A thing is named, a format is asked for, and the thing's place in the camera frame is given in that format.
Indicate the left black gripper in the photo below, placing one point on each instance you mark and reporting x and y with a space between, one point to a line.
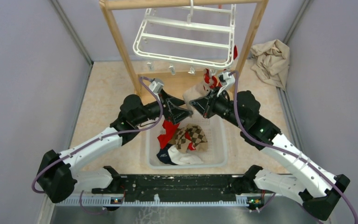
176 114

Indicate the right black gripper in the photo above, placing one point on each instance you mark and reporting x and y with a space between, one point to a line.
202 104

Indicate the cream thin sock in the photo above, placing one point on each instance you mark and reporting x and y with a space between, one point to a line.
201 89

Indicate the brown argyle sock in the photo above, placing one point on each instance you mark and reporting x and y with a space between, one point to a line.
197 135

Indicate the white sock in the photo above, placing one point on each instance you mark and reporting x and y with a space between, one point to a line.
179 158

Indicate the navy santa sock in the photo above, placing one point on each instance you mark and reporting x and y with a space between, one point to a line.
164 157

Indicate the white plastic basket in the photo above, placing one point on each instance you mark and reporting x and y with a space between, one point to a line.
215 156

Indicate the white clip drying hanger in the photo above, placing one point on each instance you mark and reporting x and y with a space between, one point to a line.
198 36

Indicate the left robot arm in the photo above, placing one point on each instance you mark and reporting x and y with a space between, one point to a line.
59 174

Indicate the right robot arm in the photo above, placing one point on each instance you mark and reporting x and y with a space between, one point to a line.
316 189

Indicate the wooden hanger stand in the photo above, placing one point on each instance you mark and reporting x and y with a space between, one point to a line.
107 6

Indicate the red santa sock left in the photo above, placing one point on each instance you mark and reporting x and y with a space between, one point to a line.
235 52

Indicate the beige crumpled cloth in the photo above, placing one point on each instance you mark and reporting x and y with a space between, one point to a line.
272 62

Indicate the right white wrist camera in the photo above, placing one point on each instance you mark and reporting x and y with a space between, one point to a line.
227 80

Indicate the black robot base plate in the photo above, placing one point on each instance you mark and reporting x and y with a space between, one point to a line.
185 190

